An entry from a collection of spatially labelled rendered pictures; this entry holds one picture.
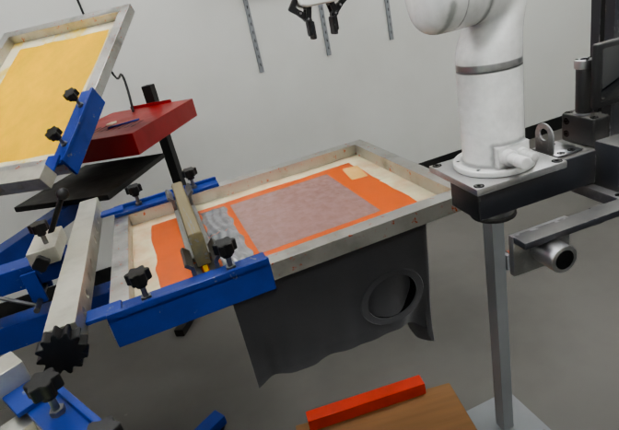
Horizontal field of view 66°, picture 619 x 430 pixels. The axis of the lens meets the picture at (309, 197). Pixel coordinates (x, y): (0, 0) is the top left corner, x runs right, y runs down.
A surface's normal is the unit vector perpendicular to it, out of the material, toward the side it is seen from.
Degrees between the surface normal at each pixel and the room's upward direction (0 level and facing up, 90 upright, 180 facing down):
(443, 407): 0
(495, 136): 90
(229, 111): 90
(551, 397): 0
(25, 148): 32
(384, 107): 90
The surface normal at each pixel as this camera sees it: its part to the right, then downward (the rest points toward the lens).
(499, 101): -0.04, 0.39
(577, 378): -0.20, -0.90
